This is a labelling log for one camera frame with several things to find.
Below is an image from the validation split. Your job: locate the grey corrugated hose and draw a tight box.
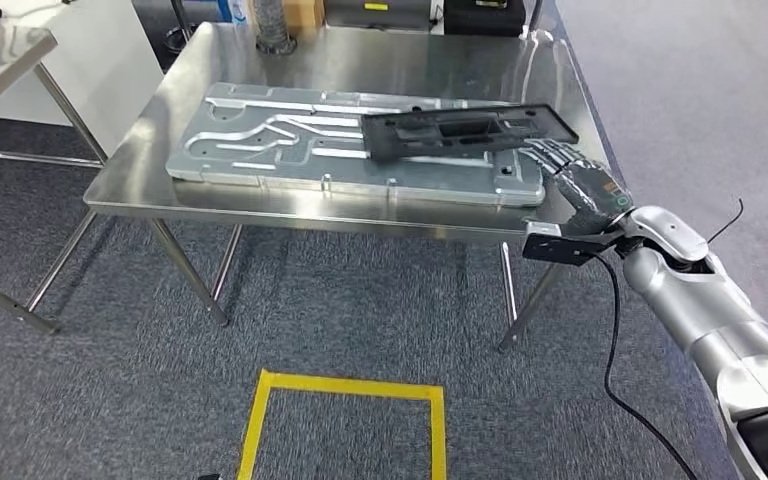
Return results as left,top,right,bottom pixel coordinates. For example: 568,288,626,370
251,0,298,56

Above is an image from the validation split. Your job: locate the thin black wire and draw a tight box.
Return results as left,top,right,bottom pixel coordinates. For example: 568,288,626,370
707,197,745,245

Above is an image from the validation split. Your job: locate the stainless steel workbench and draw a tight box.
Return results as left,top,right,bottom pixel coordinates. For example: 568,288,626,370
83,21,614,352

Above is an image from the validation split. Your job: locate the black plastic frame part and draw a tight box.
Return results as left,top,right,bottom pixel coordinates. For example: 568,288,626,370
360,103,581,165

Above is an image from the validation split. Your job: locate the aluminium fixture plate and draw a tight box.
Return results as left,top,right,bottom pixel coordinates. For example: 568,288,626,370
165,81,548,209

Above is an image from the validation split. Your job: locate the black equipment case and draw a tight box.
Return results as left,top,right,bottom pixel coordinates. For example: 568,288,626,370
324,0,435,33
443,0,529,38

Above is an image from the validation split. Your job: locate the black camera cable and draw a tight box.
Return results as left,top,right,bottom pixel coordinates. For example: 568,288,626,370
585,251,700,480

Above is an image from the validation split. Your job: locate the yellow floor tape square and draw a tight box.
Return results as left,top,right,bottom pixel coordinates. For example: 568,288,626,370
236,368,448,480

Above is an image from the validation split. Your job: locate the stainless steel side table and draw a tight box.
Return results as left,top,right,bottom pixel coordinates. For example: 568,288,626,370
0,23,110,336

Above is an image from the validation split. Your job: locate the white cabinet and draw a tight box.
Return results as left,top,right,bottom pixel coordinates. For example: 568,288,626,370
0,0,165,160

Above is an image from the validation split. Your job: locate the cardboard box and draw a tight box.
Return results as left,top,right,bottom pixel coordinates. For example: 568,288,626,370
283,0,327,31

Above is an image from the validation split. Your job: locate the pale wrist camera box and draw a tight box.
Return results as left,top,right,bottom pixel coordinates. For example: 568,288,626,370
521,221,627,268

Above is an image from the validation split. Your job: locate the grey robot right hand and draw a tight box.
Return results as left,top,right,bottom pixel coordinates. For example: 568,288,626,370
519,139,637,237

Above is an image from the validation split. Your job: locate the blue and white carton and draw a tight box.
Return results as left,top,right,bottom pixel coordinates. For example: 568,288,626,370
214,0,253,26

